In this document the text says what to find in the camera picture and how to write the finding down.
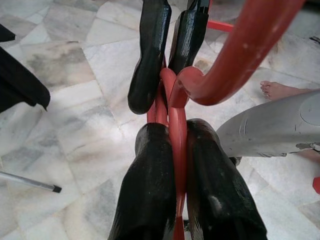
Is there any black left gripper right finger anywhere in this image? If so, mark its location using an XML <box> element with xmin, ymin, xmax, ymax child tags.
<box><xmin>186</xmin><ymin>118</ymin><xmax>268</xmax><ymax>240</ymax></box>

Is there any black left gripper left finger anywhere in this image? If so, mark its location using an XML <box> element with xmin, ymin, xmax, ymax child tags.
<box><xmin>107</xmin><ymin>122</ymin><xmax>177</xmax><ymax>240</ymax></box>

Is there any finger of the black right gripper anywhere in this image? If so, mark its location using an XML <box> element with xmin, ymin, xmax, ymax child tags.
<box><xmin>168</xmin><ymin>0</ymin><xmax>211</xmax><ymax>76</ymax></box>
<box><xmin>127</xmin><ymin>0</ymin><xmax>173</xmax><ymax>116</ymax></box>

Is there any red plastic hanger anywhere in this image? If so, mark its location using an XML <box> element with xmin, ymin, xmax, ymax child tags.
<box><xmin>146</xmin><ymin>0</ymin><xmax>307</xmax><ymax>240</ymax></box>

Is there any bare person foot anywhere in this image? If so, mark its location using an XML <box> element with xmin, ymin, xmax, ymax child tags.
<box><xmin>259</xmin><ymin>79</ymin><xmax>310</xmax><ymax>102</ymax></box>
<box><xmin>296</xmin><ymin>146</ymin><xmax>320</xmax><ymax>165</ymax></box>

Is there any silver metal clothes rack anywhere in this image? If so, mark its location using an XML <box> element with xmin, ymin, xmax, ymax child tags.
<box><xmin>0</xmin><ymin>171</ymin><xmax>63</xmax><ymax>194</ymax></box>

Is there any black shirt with small print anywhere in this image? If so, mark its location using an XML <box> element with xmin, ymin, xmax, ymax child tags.
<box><xmin>0</xmin><ymin>23</ymin><xmax>51</xmax><ymax>114</ymax></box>

